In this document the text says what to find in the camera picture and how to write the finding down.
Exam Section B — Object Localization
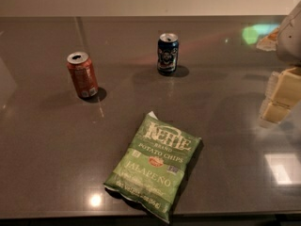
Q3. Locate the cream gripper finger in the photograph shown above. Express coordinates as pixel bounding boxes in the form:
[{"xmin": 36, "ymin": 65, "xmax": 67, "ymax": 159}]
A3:
[{"xmin": 259, "ymin": 67, "xmax": 301, "ymax": 128}]

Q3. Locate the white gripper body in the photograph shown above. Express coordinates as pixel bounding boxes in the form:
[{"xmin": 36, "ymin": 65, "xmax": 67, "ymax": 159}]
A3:
[{"xmin": 277, "ymin": 1, "xmax": 301, "ymax": 66}]

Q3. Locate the red coke can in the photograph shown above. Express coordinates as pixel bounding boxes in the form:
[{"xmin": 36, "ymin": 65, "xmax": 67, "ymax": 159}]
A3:
[{"xmin": 67, "ymin": 52, "xmax": 98, "ymax": 99}]

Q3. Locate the blue pepsi can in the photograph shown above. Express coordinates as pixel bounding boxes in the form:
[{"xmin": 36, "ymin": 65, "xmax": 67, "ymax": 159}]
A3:
[{"xmin": 157, "ymin": 33, "xmax": 179, "ymax": 75}]

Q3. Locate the green jalapeno chip bag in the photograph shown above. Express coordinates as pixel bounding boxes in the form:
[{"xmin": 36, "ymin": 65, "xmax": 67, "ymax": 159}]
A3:
[{"xmin": 104, "ymin": 112, "xmax": 201, "ymax": 222}]

